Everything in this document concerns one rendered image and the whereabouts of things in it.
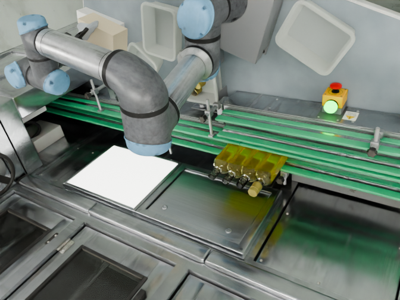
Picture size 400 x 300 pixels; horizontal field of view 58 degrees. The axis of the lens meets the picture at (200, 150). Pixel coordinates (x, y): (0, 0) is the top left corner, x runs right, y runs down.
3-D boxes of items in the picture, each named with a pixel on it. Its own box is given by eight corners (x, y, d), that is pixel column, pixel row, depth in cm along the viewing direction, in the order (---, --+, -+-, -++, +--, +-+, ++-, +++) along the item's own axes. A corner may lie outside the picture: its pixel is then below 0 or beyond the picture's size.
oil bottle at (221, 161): (237, 144, 153) (212, 173, 139) (236, 133, 150) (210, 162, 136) (249, 147, 151) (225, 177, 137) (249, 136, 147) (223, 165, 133)
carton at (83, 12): (86, 6, 175) (76, 10, 171) (124, 22, 167) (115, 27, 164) (87, 19, 179) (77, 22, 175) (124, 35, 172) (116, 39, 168)
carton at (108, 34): (93, 12, 132) (77, 18, 127) (127, 28, 128) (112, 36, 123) (94, 42, 141) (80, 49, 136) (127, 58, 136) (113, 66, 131)
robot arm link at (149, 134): (225, 27, 119) (156, 118, 79) (224, 69, 128) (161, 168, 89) (191, 23, 122) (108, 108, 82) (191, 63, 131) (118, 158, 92)
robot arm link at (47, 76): (43, 66, 98) (17, 56, 103) (54, 102, 105) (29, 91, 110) (66, 55, 103) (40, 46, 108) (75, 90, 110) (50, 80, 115)
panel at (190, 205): (115, 147, 187) (63, 187, 164) (113, 142, 185) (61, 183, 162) (282, 195, 142) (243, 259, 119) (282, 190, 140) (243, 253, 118)
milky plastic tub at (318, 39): (333, 69, 129) (325, 79, 123) (281, 33, 132) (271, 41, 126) (365, 28, 116) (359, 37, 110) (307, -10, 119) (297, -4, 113)
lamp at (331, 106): (324, 109, 129) (322, 113, 127) (325, 98, 127) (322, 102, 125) (337, 112, 127) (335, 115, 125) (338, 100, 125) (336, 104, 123)
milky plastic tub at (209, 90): (194, 92, 167) (184, 100, 162) (187, 44, 155) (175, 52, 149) (227, 97, 159) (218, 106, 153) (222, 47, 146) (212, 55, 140)
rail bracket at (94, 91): (120, 95, 192) (89, 115, 177) (112, 65, 183) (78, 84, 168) (127, 96, 190) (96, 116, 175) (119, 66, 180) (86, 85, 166)
